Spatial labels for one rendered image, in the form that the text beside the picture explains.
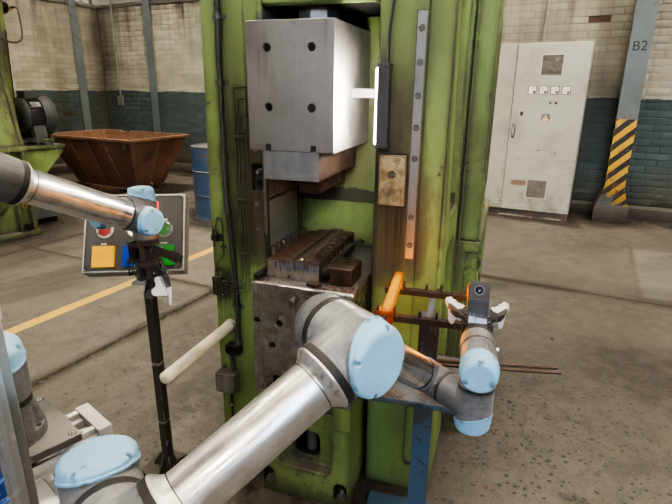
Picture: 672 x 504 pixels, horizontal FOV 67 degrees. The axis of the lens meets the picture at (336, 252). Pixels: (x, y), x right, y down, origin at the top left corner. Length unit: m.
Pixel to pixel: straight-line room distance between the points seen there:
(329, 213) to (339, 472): 1.04
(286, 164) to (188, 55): 8.27
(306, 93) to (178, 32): 8.45
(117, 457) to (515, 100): 6.37
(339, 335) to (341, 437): 1.24
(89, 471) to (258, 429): 0.24
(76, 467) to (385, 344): 0.48
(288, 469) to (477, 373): 1.28
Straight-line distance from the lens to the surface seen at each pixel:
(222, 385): 2.29
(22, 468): 1.08
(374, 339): 0.76
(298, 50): 1.69
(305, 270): 1.78
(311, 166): 1.69
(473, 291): 1.20
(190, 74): 9.90
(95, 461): 0.87
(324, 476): 2.14
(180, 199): 1.90
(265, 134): 1.74
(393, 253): 1.82
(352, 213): 2.18
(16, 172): 1.21
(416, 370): 1.11
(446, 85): 1.72
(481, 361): 1.04
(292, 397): 0.77
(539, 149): 6.82
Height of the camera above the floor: 1.57
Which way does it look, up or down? 18 degrees down
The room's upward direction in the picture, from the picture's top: 1 degrees clockwise
